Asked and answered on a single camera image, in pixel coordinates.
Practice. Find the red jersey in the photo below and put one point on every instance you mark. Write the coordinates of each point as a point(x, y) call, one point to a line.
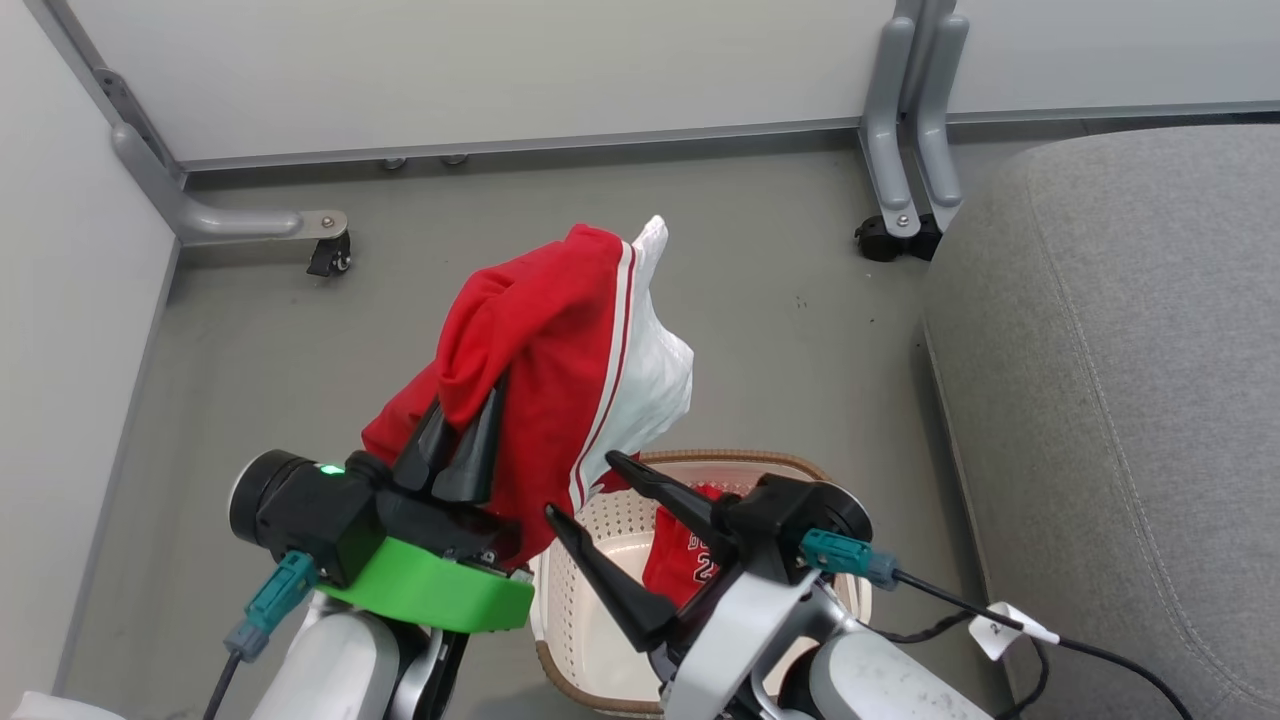
point(670, 570)

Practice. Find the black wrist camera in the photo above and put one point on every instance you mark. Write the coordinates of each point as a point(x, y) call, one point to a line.
point(790, 520)
point(310, 510)

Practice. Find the white perforated laundry basket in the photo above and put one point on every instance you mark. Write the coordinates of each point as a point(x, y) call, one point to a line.
point(590, 600)

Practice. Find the long grey partition foot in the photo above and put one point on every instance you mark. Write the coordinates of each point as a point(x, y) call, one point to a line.
point(230, 220)

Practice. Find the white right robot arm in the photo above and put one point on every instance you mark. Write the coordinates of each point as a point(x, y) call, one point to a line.
point(880, 690)

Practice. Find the upright grey partition foot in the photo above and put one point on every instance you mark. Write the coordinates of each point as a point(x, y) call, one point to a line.
point(880, 130)
point(940, 130)

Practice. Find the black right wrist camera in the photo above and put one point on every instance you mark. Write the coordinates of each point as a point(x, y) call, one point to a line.
point(790, 520)

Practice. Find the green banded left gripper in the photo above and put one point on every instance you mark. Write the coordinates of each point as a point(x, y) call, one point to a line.
point(430, 592)

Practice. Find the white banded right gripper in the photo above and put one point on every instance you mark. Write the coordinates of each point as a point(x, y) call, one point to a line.
point(730, 640)

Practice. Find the black caster wheel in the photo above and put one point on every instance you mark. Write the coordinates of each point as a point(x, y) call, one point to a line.
point(880, 242)
point(330, 258)
point(927, 240)

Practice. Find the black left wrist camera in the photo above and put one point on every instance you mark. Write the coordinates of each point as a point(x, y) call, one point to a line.
point(310, 510)

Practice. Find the white robot body shell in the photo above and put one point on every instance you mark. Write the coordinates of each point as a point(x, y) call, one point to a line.
point(50, 708)

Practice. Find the red and white shorts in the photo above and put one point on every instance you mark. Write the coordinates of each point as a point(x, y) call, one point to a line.
point(560, 330)

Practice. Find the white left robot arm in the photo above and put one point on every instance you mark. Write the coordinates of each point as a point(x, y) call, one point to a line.
point(330, 670)

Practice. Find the grey fabric sofa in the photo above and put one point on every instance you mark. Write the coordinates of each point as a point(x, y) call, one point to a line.
point(1130, 400)

